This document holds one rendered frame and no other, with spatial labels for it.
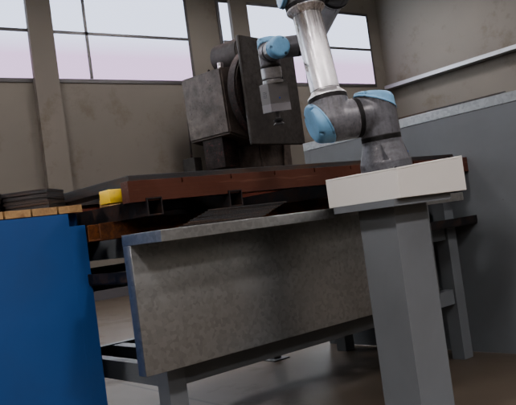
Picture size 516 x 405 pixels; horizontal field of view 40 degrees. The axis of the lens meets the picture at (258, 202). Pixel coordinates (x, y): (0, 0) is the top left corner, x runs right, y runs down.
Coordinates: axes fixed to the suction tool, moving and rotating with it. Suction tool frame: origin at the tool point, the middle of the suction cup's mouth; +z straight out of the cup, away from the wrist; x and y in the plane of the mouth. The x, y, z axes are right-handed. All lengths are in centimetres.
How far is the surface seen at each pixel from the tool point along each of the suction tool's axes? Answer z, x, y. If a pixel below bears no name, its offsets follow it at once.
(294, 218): 29, 49, 30
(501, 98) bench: 2, 23, -91
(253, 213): 26, 43, 40
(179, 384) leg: 71, 34, 67
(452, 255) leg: 63, 6, -70
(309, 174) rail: 18.8, 23.1, 5.4
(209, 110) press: -49, -580, -257
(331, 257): 47, 29, 5
